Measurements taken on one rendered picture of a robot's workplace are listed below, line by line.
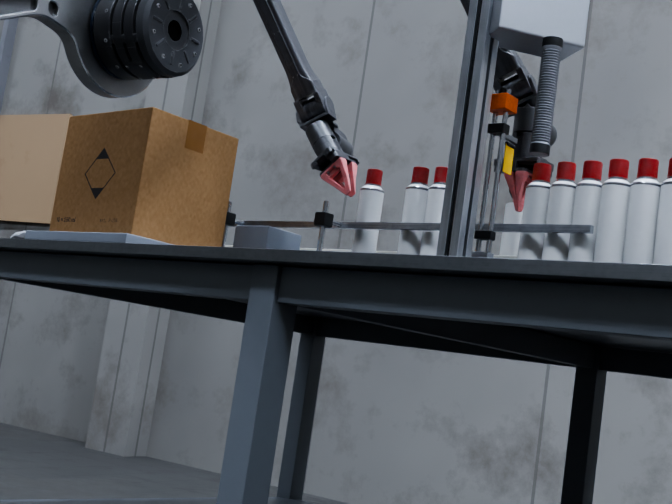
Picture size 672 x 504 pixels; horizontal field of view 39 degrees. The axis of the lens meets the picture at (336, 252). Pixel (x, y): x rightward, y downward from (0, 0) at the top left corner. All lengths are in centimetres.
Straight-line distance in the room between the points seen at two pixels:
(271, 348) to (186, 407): 391
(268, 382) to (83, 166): 76
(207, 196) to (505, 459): 277
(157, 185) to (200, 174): 12
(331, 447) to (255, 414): 337
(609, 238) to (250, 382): 66
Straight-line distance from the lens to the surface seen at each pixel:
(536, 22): 177
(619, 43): 472
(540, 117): 171
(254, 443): 156
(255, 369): 156
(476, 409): 457
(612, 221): 169
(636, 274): 118
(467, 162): 170
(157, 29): 149
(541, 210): 178
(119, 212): 197
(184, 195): 200
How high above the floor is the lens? 66
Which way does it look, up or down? 7 degrees up
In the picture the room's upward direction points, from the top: 8 degrees clockwise
